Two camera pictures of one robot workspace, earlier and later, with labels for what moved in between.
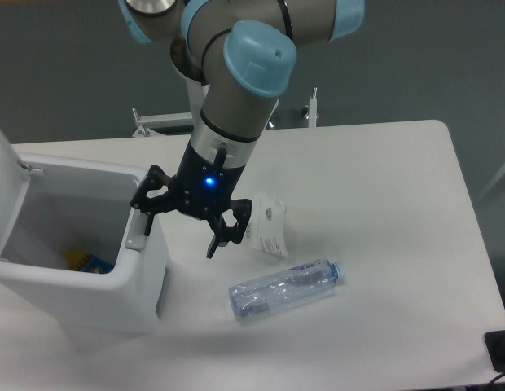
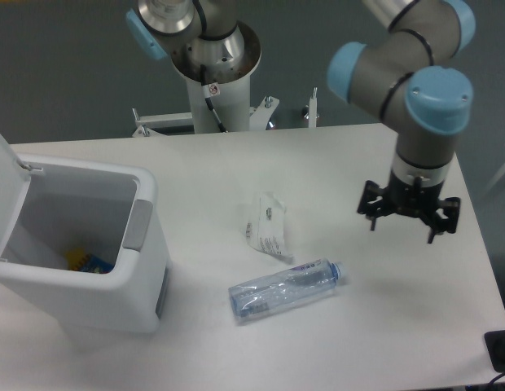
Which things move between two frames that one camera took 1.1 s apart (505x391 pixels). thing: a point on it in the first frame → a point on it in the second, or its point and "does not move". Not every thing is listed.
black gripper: (201, 185) → (417, 200)
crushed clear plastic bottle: (289, 287) does not move
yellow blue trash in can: (77, 261) does not move
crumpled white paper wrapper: (265, 229) does not move
